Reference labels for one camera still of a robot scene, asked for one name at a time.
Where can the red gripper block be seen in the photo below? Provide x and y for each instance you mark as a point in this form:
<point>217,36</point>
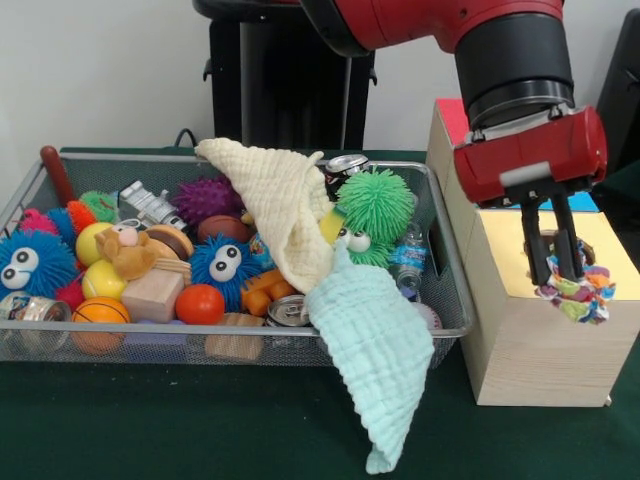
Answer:
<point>540,155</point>

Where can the pastel patchwork cloth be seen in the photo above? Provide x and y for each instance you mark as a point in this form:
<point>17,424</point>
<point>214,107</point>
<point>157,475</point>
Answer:
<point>580,297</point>

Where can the mint waffle cloth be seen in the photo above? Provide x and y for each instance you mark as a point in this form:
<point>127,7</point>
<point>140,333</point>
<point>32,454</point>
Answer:
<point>375,350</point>

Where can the cream waffle cloth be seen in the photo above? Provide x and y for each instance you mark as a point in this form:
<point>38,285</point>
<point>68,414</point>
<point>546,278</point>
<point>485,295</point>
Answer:
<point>280,200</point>

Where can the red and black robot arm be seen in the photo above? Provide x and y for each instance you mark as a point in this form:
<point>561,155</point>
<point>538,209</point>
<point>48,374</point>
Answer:
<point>510,55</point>

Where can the wooden box with three holes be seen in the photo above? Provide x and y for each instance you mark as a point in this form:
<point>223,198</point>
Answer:
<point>550,350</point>

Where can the shallow clear mesh bin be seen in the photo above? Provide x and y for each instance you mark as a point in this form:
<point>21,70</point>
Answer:
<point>150,345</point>

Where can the neighbouring green covered table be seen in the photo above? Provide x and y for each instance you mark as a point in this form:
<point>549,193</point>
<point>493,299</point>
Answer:
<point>625,195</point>

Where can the green spiky toy with eyes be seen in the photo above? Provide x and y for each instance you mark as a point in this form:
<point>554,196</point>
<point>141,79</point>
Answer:
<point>380,200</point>

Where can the black upright stand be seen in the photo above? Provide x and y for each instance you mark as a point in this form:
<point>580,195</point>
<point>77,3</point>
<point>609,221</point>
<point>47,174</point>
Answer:
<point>625,75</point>

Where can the small blue spiky eyed ball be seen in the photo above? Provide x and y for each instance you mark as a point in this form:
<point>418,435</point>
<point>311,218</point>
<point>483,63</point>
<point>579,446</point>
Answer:
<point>220,270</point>

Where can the orange red smooth ball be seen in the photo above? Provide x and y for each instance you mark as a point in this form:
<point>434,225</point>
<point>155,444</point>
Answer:
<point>200,304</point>

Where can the toy hamburger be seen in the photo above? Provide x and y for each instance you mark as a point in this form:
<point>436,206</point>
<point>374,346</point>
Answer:
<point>172,240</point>

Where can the dark green table cloth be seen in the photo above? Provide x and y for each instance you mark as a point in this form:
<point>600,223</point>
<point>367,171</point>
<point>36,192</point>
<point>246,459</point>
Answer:
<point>200,425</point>

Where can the pale wooden cube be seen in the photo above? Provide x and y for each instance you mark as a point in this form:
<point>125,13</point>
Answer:
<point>150,297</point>

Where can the yellow tennis ball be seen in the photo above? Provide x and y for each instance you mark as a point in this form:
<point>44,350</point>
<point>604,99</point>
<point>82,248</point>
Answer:
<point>102,282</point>

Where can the small orange basketball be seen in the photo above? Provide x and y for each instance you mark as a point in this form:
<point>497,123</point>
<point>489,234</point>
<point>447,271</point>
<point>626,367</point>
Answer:
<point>100,312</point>

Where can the blue spiky ball with eyes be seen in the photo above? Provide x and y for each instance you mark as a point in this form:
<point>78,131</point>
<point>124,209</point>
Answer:
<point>45,260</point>

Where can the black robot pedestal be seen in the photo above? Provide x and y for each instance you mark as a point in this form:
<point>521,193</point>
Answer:
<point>280,90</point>

